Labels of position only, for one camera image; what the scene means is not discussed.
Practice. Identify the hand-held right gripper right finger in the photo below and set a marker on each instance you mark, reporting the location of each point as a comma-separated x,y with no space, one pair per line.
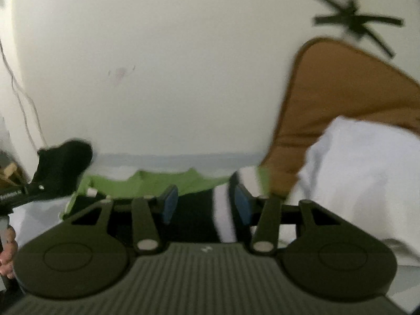
243,203

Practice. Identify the black tape cross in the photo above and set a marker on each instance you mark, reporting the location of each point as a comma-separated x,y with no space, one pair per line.
352,19

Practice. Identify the black and green shirt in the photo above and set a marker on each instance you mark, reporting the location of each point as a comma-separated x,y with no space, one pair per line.
197,213

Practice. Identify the black cloth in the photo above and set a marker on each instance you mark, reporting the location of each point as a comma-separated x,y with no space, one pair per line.
65,160

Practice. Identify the person's left hand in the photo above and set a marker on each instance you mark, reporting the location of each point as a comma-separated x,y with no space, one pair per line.
8,252

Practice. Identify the white cloth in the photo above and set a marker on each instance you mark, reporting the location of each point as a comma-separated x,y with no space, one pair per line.
361,187

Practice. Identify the striped bed sheet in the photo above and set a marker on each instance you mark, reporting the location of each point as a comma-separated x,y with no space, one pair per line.
164,162

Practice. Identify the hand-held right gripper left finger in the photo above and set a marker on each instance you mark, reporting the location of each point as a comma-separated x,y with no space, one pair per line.
170,204

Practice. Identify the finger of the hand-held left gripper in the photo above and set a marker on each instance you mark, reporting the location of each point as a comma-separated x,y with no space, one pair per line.
41,188

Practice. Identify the brown cushion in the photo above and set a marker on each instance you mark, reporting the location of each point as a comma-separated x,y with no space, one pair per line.
341,85

